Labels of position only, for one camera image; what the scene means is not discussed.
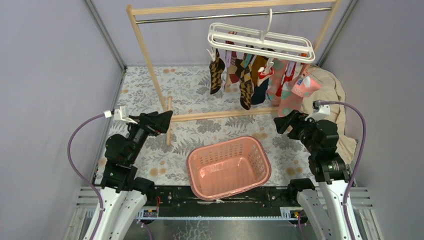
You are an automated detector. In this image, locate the red snowflake sock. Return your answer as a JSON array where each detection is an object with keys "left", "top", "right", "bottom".
[{"left": 276, "top": 61, "right": 297, "bottom": 97}]

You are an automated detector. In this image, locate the beige cloth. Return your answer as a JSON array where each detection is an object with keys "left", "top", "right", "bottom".
[{"left": 300, "top": 65, "right": 357, "bottom": 164}]

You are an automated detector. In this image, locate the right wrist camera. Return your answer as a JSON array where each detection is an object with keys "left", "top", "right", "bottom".
[{"left": 305, "top": 100, "right": 331, "bottom": 122}]

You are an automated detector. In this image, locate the pink laundry basket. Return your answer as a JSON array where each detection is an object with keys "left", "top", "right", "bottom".
[{"left": 186, "top": 135, "right": 272, "bottom": 201}]

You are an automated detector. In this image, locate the white plastic clip hanger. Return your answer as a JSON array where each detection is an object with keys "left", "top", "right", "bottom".
[{"left": 207, "top": 8, "right": 316, "bottom": 64}]

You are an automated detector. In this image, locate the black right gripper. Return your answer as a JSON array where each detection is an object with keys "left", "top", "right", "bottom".
[{"left": 272, "top": 109, "right": 320, "bottom": 154}]

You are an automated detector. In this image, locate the wooden clothes rack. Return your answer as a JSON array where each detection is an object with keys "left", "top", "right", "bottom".
[{"left": 126, "top": 0, "right": 342, "bottom": 147}]

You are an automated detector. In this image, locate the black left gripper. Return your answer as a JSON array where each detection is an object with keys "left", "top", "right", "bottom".
[{"left": 126, "top": 110, "right": 174, "bottom": 164}]

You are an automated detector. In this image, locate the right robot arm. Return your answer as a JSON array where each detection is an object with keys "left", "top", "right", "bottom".
[{"left": 273, "top": 110, "right": 362, "bottom": 240}]

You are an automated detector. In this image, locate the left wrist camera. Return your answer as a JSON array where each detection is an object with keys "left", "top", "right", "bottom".
[{"left": 103, "top": 105, "right": 137, "bottom": 124}]

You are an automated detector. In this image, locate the floral patterned mat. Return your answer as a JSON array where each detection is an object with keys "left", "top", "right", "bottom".
[{"left": 117, "top": 65, "right": 314, "bottom": 186}]

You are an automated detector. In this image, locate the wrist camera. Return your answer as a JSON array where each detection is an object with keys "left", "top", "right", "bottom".
[
  {"left": 103, "top": 105, "right": 137, "bottom": 124},
  {"left": 305, "top": 100, "right": 331, "bottom": 122}
]

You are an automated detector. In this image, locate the navy sock red cuff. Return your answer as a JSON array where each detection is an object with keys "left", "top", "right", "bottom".
[{"left": 251, "top": 67, "right": 274, "bottom": 105}]

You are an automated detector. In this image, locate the brown argyle sock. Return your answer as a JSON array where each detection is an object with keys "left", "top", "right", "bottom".
[
  {"left": 235, "top": 58, "right": 254, "bottom": 110},
  {"left": 209, "top": 49, "right": 225, "bottom": 95}
]

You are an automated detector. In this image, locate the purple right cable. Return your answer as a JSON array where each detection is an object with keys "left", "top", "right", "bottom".
[{"left": 326, "top": 100, "right": 367, "bottom": 240}]

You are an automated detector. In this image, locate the pink green patterned sock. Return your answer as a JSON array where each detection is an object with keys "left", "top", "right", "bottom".
[{"left": 266, "top": 58, "right": 288, "bottom": 107}]

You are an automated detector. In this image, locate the mustard yellow sock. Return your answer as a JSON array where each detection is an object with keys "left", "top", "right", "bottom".
[{"left": 251, "top": 55, "right": 268, "bottom": 87}]

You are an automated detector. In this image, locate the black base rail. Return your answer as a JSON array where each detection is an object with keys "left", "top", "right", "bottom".
[{"left": 136, "top": 185, "right": 301, "bottom": 220}]

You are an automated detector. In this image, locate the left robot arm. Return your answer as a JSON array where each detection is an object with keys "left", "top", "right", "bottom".
[{"left": 84, "top": 110, "right": 173, "bottom": 240}]

